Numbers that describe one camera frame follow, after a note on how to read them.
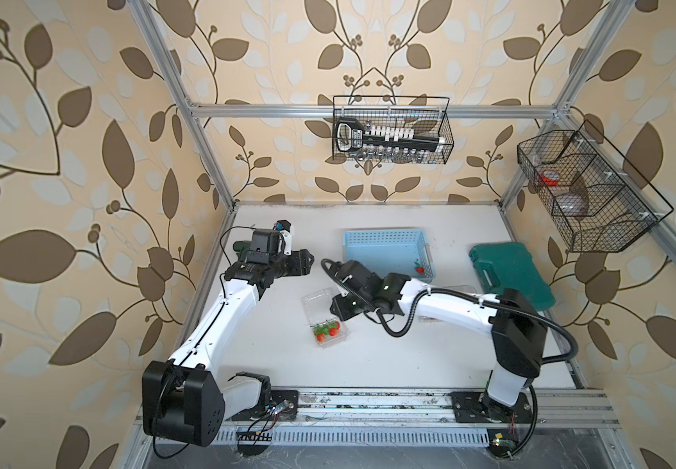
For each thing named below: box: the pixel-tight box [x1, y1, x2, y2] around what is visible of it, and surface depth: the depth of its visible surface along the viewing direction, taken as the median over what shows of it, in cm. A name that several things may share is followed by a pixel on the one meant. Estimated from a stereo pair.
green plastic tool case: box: [468, 242, 556, 311], surface depth 98 cm
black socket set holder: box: [335, 116, 446, 160], surface depth 85 cm
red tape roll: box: [541, 170, 560, 187], surface depth 84 cm
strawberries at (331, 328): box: [313, 320, 341, 343], surface depth 87 cm
